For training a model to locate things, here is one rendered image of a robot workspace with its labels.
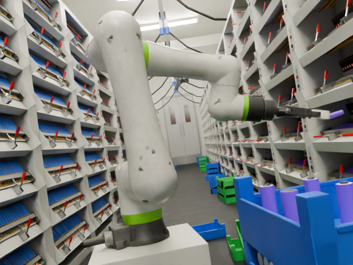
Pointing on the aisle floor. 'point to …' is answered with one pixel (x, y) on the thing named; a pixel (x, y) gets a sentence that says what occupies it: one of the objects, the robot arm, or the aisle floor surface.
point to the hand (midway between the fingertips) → (318, 114)
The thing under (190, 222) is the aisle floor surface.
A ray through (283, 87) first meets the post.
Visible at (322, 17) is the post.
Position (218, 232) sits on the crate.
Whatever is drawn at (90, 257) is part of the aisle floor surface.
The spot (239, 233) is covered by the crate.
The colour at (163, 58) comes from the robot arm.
